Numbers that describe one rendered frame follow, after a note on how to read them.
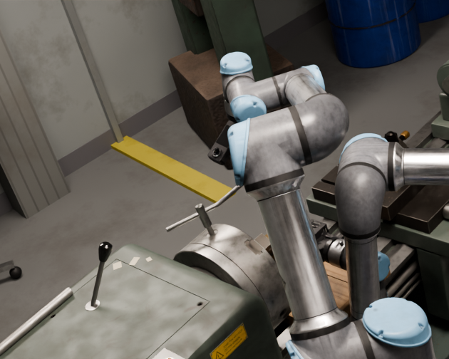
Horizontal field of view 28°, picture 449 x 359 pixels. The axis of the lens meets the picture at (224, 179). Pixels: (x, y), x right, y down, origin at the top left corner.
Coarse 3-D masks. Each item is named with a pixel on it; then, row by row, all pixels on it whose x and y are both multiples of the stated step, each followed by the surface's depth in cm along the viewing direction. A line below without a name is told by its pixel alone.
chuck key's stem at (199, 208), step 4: (200, 204) 226; (196, 208) 225; (200, 208) 225; (204, 208) 226; (200, 212) 226; (204, 212) 226; (200, 216) 226; (204, 216) 226; (204, 220) 226; (208, 220) 227; (204, 224) 227; (208, 224) 227; (208, 228) 228; (208, 232) 229; (212, 232) 228
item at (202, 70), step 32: (192, 0) 458; (224, 0) 436; (192, 32) 506; (224, 32) 443; (256, 32) 449; (192, 64) 504; (256, 64) 456; (288, 64) 473; (192, 96) 492; (192, 128) 533
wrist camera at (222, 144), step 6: (228, 126) 222; (222, 132) 222; (222, 138) 222; (216, 144) 222; (222, 144) 221; (228, 144) 220; (210, 150) 222; (216, 150) 220; (222, 150) 220; (228, 150) 220; (210, 156) 221; (216, 156) 220; (222, 156) 220; (228, 156) 221; (216, 162) 222; (222, 162) 220
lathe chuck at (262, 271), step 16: (224, 224) 230; (192, 240) 233; (208, 240) 226; (224, 240) 225; (240, 240) 224; (240, 256) 221; (256, 256) 222; (256, 272) 220; (272, 272) 223; (272, 288) 222; (272, 304) 222; (288, 304) 228; (272, 320) 225
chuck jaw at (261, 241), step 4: (260, 236) 228; (264, 236) 228; (252, 240) 225; (256, 240) 227; (260, 240) 227; (264, 240) 228; (268, 240) 228; (248, 244) 224; (252, 244) 225; (256, 244) 225; (260, 244) 227; (264, 244) 227; (268, 244) 227; (252, 248) 224; (256, 248) 224; (260, 248) 224; (264, 248) 226; (268, 248) 228; (256, 252) 224; (260, 252) 224; (268, 252) 232; (272, 252) 236
